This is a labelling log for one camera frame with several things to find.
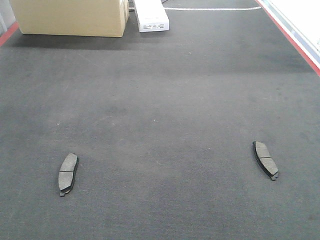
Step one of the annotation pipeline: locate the red conveyor edge strip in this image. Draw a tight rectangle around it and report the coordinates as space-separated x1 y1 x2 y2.
254 0 320 77

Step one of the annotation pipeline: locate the grey brake pad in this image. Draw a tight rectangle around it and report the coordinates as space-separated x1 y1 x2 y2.
252 141 279 181
58 153 79 197

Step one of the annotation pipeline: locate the white long carton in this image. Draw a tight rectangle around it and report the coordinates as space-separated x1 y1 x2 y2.
133 0 170 33

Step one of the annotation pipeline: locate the dark grey conveyor belt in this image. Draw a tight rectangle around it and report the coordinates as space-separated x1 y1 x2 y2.
0 0 320 240

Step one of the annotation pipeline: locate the white conveyor side rail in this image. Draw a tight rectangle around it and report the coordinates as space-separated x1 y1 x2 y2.
259 0 320 65

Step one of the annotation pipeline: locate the brown cardboard box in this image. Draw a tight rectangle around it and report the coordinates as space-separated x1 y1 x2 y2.
10 0 129 38

